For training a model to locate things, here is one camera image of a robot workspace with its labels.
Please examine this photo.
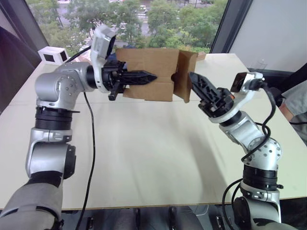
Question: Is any small brown cardboard box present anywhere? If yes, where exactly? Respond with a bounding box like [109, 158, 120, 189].
[116, 47, 207, 104]

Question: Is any black window frame post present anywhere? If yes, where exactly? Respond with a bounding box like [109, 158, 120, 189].
[209, 0, 254, 54]
[0, 0, 50, 50]

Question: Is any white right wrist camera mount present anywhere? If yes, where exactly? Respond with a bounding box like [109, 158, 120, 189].
[207, 71, 265, 125]

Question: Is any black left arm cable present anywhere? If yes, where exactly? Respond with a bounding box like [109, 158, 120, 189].
[65, 46, 96, 230]

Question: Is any white cube with black squares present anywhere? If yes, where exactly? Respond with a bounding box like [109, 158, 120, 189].
[38, 46, 71, 65]

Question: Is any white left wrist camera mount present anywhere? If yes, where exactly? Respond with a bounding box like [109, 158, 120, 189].
[90, 24, 118, 93]

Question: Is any person in grey shirt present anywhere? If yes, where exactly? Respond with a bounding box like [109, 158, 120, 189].
[279, 80, 307, 142]

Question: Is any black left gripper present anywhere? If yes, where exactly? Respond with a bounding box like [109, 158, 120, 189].
[101, 61, 158, 102]

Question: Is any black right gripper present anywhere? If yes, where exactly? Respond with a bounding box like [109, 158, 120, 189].
[188, 71, 235, 118]

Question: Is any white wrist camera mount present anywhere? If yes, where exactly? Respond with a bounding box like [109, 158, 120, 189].
[90, 24, 118, 93]
[207, 71, 265, 125]

